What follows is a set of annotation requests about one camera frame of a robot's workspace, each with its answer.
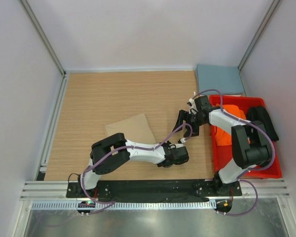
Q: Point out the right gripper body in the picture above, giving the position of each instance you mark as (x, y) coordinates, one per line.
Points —
(196, 119)

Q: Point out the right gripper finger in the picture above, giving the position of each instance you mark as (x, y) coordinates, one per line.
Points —
(182, 118)
(191, 131)

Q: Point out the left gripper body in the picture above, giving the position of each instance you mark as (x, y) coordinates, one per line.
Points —
(167, 166)

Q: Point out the beige t shirt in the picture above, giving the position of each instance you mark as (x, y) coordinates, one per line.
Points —
(135, 129)

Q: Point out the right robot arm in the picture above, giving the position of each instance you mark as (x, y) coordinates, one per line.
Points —
(251, 147)

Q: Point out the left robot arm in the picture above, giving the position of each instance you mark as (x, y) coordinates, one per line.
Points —
(114, 151)

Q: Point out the orange t shirt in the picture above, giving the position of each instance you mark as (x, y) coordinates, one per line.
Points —
(224, 133)

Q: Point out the red plastic bin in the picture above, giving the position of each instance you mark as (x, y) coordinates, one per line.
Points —
(223, 154)

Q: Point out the folded blue t shirt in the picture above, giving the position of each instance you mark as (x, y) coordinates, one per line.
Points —
(225, 79)

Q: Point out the black t shirt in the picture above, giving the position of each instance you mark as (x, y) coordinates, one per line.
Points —
(260, 113)

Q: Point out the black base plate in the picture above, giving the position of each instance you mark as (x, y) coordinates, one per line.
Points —
(192, 187)

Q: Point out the slotted cable duct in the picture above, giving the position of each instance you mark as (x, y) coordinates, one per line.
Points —
(88, 206)

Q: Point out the aluminium front rail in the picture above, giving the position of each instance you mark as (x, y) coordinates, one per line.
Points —
(56, 190)

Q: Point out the right aluminium frame post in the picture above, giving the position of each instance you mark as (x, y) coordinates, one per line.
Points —
(271, 11)

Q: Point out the aluminium frame post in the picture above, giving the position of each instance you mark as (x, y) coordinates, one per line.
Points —
(271, 11)
(44, 39)

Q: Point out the left aluminium frame post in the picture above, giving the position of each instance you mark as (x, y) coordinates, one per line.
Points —
(44, 39)

